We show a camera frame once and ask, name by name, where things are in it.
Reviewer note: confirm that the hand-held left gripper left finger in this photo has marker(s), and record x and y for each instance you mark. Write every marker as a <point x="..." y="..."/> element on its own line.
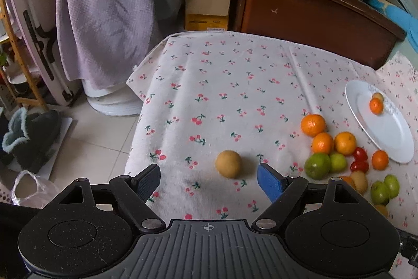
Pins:
<point x="148" y="181"/>

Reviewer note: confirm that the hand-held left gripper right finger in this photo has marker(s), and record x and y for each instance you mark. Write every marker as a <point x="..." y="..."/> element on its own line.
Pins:
<point x="269" y="184"/>

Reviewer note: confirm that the large brown longan with stem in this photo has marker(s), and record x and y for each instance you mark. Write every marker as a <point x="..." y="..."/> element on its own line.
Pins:
<point x="228" y="164"/>

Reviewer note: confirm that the large green lime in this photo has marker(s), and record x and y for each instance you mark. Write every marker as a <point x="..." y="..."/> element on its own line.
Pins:
<point x="317" y="165"/>

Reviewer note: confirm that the small orange tangerine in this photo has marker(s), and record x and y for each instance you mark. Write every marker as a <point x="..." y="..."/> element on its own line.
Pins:
<point x="379" y="159"/>
<point x="382" y="210"/>
<point x="376" y="106"/>
<point x="347" y="181"/>

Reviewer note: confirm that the white plate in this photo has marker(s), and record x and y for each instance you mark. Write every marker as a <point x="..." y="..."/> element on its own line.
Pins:
<point x="388" y="132"/>

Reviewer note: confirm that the large orange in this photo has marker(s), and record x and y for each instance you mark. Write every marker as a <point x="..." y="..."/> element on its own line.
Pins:
<point x="345" y="143"/>
<point x="322" y="142"/>
<point x="313" y="124"/>

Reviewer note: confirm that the white round appliance base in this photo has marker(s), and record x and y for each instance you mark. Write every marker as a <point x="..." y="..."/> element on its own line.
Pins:
<point x="111" y="102"/>

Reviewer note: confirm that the red cherry tomato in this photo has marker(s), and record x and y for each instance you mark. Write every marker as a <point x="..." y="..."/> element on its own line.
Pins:
<point x="360" y="154"/>
<point x="359" y="166"/>

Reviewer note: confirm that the cherry print tablecloth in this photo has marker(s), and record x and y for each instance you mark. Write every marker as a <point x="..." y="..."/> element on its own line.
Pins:
<point x="228" y="86"/>

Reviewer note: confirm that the white plastic bag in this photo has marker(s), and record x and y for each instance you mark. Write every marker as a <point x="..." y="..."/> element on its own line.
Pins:
<point x="32" y="190"/>

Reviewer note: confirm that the grey plush slipper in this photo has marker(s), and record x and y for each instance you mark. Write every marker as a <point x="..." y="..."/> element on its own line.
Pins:
<point x="36" y="141"/>

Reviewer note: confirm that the purple cloth cover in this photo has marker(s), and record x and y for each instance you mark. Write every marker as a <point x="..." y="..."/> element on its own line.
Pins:
<point x="104" y="20"/>

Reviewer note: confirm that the pink branch print cloth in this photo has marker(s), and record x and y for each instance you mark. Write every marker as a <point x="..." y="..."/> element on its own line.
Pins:
<point x="400" y="69"/>

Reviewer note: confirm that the wooden rack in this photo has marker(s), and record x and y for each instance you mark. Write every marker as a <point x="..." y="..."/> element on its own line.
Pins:
<point x="18" y="50"/>

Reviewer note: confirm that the blue pillow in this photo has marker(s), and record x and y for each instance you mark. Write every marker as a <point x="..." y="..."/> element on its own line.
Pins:
<point x="401" y="20"/>

